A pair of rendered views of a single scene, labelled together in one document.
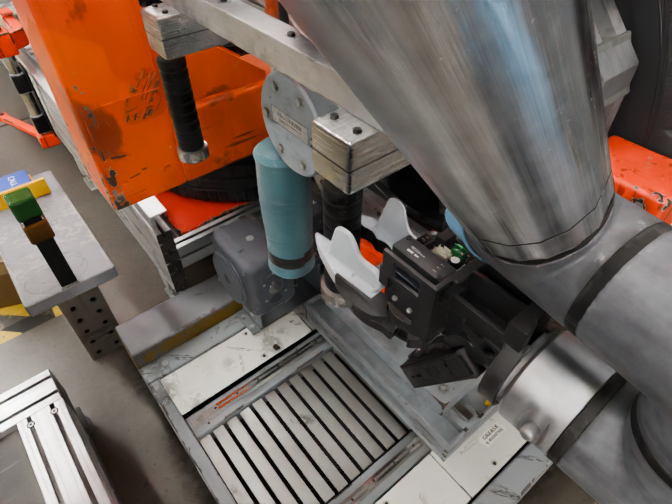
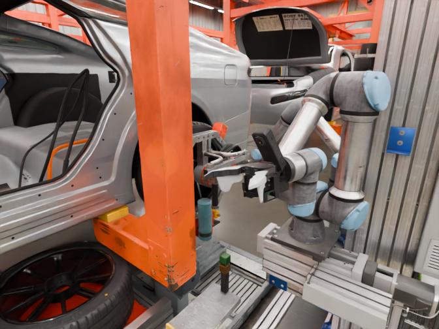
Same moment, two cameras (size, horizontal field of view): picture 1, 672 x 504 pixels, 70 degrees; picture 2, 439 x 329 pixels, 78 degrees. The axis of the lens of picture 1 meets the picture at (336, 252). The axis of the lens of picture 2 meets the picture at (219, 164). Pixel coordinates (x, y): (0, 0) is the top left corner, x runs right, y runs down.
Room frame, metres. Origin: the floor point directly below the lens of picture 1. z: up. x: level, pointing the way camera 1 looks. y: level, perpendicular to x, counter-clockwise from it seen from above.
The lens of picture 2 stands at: (0.89, 1.55, 1.44)
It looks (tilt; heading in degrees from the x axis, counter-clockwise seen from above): 18 degrees down; 257
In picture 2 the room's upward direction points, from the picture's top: straight up
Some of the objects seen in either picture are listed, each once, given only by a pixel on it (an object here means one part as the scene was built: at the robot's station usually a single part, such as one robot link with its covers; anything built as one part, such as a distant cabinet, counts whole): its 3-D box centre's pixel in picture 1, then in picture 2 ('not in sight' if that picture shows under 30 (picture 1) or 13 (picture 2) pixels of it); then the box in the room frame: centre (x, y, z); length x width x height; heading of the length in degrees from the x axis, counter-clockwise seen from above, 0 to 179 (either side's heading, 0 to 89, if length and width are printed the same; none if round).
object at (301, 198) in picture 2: not in sight; (297, 193); (0.49, 0.88, 1.11); 0.11 x 0.08 x 0.11; 115
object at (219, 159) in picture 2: not in sight; (207, 153); (0.62, 0.08, 1.03); 0.19 x 0.18 x 0.11; 129
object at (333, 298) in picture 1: (342, 239); not in sight; (0.34, -0.01, 0.83); 0.04 x 0.04 x 0.16
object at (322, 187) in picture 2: not in sight; (311, 198); (0.30, 0.67, 0.98); 0.13 x 0.12 x 0.14; 115
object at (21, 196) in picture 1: (23, 205); (225, 258); (0.62, 0.52, 0.64); 0.04 x 0.04 x 0.04; 39
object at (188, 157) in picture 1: (182, 106); (214, 194); (0.60, 0.21, 0.83); 0.04 x 0.04 x 0.16
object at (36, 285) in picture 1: (41, 233); (197, 321); (0.77, 0.64, 0.44); 0.43 x 0.17 x 0.03; 39
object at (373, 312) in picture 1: (380, 298); not in sight; (0.26, -0.04, 0.83); 0.09 x 0.05 x 0.02; 48
